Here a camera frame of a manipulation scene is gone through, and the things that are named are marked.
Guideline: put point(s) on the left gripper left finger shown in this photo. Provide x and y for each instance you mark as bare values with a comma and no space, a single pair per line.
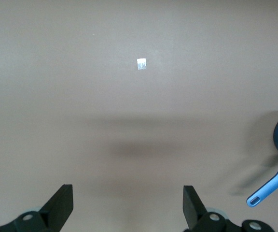
54,210

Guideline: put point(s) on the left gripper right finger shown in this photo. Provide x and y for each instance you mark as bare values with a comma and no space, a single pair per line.
194,210

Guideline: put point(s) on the small white tape piece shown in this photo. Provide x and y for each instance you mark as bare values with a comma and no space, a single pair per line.
141,64

